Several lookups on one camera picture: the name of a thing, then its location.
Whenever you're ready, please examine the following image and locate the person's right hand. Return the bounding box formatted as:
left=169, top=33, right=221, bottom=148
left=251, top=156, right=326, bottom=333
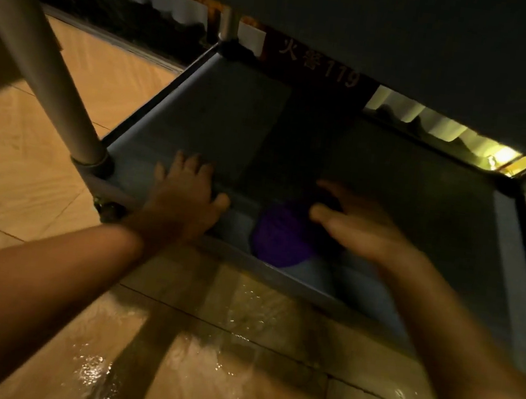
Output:
left=302, top=179, right=436, bottom=281

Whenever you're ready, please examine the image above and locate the person's left hand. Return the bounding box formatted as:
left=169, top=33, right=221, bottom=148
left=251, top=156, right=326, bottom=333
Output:
left=136, top=147, right=236, bottom=253

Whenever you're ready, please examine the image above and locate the person's left forearm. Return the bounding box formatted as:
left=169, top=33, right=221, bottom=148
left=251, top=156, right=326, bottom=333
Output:
left=0, top=201, right=158, bottom=399

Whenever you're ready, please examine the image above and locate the person's right forearm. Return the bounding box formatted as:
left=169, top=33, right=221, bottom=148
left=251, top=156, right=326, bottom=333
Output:
left=363, top=247, right=526, bottom=399

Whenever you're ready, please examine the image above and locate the purple scrubber ball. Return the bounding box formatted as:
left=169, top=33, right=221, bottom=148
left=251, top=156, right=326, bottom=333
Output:
left=249, top=194, right=328, bottom=274

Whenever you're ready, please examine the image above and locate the table leg foot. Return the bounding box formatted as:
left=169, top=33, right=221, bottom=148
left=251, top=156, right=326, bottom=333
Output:
left=92, top=197, right=128, bottom=226

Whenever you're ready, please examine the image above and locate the steel table lower shelf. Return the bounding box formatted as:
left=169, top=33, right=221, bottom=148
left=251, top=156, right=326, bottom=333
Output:
left=53, top=28, right=526, bottom=379

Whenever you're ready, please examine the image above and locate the thin steel table leg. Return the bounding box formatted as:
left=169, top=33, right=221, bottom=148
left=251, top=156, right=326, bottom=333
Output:
left=216, top=6, right=242, bottom=47

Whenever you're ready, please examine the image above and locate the dark red sign board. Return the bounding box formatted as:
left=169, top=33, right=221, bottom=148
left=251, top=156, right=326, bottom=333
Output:
left=255, top=29, right=384, bottom=112

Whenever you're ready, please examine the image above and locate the thick steel table leg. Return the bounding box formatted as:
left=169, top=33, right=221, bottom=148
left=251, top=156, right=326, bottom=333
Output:
left=0, top=0, right=129, bottom=170

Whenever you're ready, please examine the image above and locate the dark table top underside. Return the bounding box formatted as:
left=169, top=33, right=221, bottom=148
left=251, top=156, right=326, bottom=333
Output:
left=0, top=0, right=526, bottom=173

